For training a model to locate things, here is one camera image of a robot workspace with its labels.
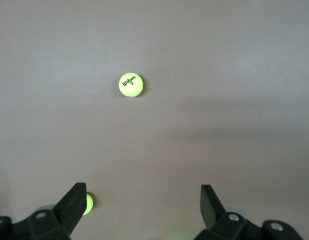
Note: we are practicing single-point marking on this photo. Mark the yellow tennis ball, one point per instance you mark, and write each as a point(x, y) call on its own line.
point(131, 84)
point(89, 203)

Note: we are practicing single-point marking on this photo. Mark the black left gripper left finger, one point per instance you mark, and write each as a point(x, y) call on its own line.
point(44, 225)

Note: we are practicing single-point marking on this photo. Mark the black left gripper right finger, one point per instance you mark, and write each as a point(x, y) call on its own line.
point(232, 227)

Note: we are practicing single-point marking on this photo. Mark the brown table cover mat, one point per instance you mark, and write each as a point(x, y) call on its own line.
point(69, 75)

